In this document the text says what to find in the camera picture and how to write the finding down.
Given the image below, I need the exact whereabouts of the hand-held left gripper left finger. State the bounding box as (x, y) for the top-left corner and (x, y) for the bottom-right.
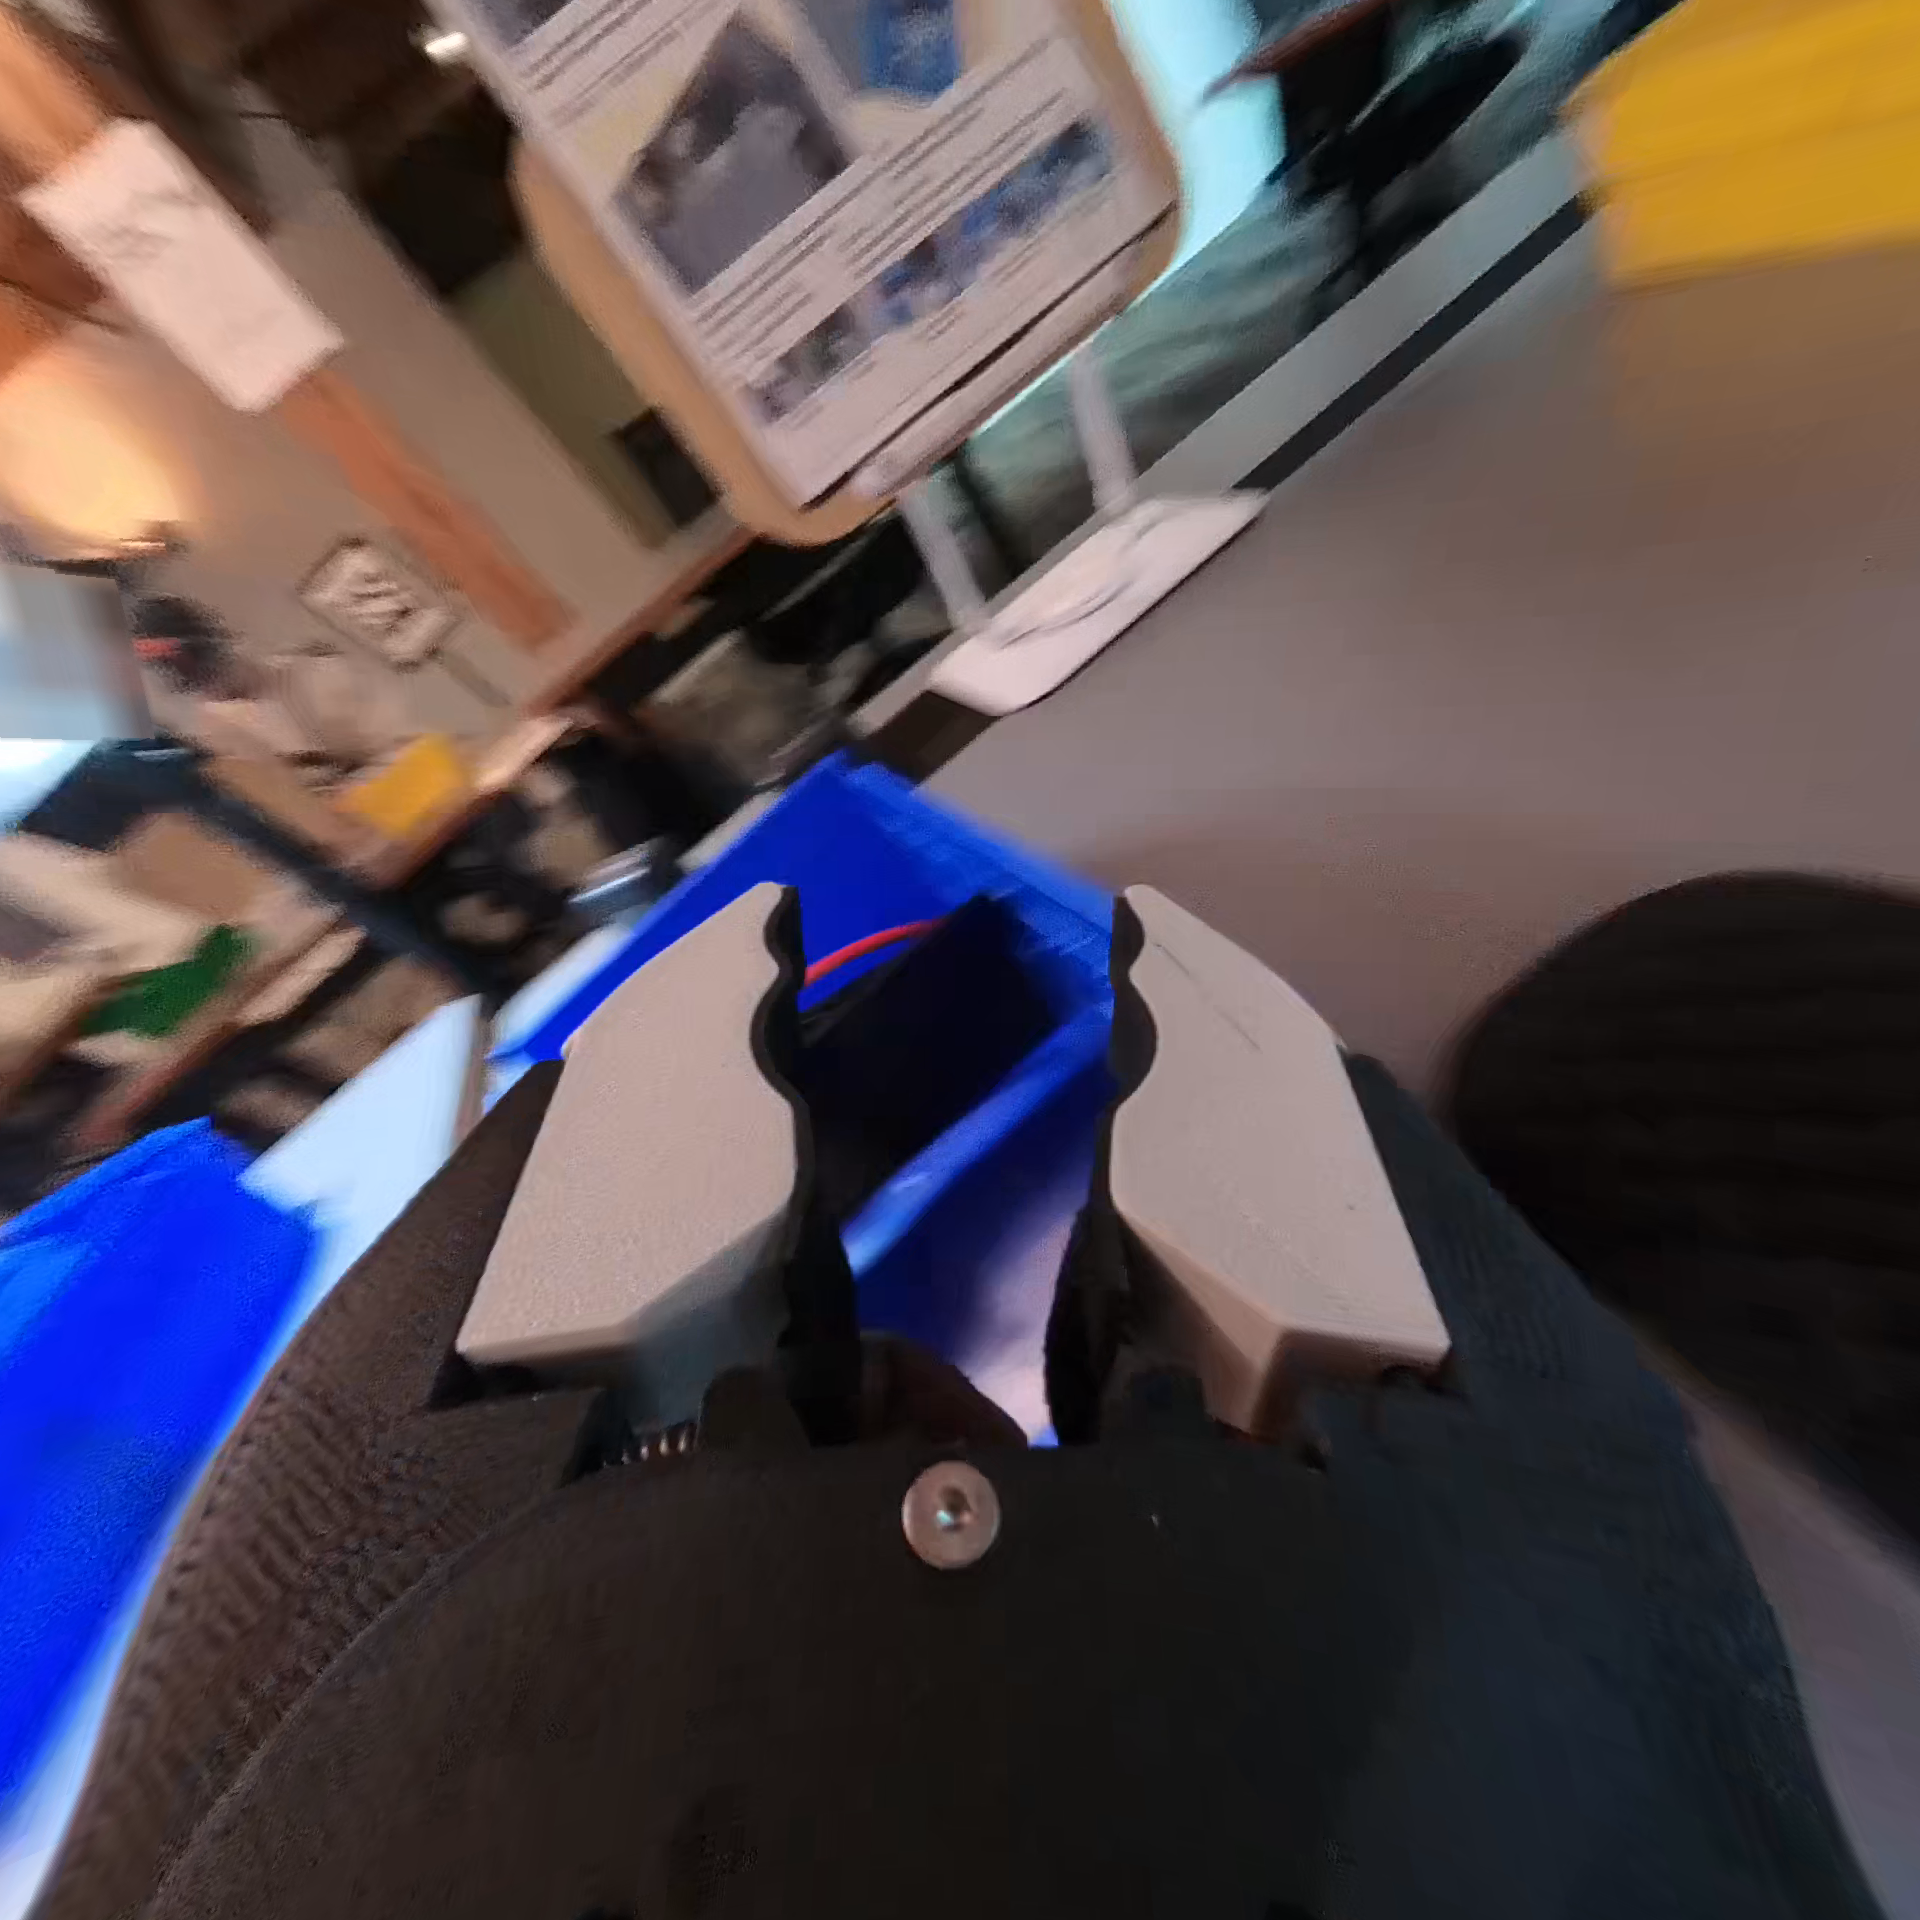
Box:
(455, 882), (865, 1450)

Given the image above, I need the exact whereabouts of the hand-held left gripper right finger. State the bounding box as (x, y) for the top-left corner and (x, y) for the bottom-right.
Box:
(1045, 884), (1455, 1450)

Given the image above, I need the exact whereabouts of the red ethernet cable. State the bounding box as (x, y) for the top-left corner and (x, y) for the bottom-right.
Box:
(803, 917), (948, 987)

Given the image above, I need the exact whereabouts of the blue plastic bin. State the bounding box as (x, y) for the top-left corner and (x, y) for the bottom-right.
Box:
(486, 750), (1124, 1450)
(0, 1116), (324, 1817)

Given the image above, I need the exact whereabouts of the yellow plastic bin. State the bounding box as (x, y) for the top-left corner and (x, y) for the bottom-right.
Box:
(1565, 0), (1920, 289)
(332, 731), (481, 840)

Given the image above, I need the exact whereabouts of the grey desk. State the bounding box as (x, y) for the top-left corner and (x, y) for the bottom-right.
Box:
(241, 134), (1920, 1920)

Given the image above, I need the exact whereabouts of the dark bin divider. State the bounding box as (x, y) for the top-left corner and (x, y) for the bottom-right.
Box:
(793, 894), (1071, 1218)

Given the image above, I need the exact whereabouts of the black wrist rest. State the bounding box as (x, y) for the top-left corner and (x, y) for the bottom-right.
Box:
(1433, 870), (1920, 1554)

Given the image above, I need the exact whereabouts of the green plastic bin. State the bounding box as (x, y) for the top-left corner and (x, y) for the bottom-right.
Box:
(78, 921), (261, 1040)

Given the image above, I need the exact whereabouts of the framed black-white tag poster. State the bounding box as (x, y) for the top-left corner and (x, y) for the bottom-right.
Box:
(297, 536), (463, 666)

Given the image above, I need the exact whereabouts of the white paper sheet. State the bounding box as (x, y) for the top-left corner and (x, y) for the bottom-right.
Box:
(19, 119), (348, 418)

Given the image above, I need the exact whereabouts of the instruction board with wooden frame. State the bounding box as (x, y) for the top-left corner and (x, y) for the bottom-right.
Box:
(427, 0), (1188, 545)

